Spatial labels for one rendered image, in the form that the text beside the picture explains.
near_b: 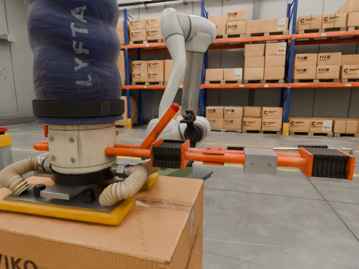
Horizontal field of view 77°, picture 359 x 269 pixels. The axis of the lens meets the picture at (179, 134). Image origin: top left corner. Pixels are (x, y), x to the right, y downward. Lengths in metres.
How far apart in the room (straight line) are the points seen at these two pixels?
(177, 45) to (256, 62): 6.65
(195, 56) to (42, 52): 0.87
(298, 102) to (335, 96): 1.16
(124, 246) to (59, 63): 0.41
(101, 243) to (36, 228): 0.16
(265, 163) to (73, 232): 0.44
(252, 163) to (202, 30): 0.90
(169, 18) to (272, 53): 6.70
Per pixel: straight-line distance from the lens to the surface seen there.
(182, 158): 0.53
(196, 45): 1.29
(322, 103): 9.39
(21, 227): 0.63
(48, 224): 0.61
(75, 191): 0.61
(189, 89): 1.32
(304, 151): 0.57
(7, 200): 0.71
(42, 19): 0.61
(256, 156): 0.53
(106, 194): 0.54
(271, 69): 7.75
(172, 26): 1.21
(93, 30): 0.59
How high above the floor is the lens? 1.23
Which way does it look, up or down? 10 degrees down
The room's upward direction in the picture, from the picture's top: straight up
